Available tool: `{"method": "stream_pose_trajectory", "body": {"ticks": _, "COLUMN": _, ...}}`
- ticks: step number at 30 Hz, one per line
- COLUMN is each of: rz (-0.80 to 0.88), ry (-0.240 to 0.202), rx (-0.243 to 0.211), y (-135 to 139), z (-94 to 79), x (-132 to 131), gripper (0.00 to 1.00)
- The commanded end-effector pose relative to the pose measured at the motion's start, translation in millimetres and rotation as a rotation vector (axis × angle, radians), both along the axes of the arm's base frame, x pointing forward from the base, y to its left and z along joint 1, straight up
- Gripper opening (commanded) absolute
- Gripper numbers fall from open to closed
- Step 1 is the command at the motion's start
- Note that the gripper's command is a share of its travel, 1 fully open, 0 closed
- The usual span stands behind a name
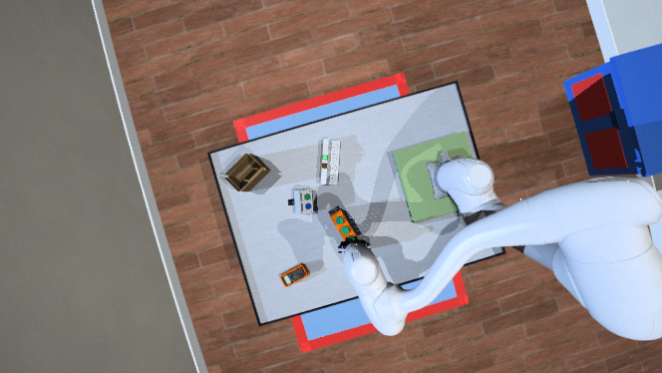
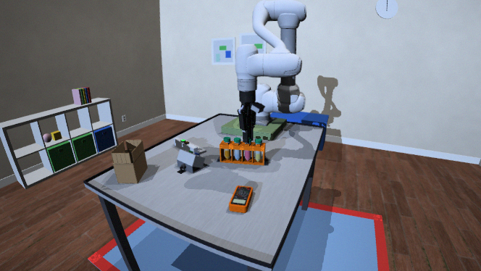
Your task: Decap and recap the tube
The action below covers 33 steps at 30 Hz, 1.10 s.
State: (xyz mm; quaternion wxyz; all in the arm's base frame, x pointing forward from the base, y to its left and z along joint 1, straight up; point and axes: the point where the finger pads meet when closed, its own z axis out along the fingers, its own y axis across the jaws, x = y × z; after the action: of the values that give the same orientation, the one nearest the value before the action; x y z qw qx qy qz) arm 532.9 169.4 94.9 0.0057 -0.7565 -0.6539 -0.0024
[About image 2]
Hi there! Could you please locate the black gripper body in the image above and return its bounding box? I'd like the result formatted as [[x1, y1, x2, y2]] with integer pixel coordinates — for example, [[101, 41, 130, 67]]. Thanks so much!
[[239, 91, 256, 114]]

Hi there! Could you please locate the orange multimeter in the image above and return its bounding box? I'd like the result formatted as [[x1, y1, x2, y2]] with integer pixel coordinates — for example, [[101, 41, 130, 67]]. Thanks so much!
[[229, 185, 253, 213]]

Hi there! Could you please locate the brown cardboard box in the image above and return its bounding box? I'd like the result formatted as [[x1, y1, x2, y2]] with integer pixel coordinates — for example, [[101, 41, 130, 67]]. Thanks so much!
[[111, 140, 148, 183]]

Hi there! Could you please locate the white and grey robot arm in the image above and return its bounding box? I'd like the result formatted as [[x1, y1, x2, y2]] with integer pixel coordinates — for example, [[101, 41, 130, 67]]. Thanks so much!
[[235, 0, 306, 126]]

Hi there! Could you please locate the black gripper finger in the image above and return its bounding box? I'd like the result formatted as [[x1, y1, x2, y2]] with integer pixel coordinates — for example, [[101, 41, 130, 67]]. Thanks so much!
[[248, 109, 256, 140], [237, 106, 250, 143]]

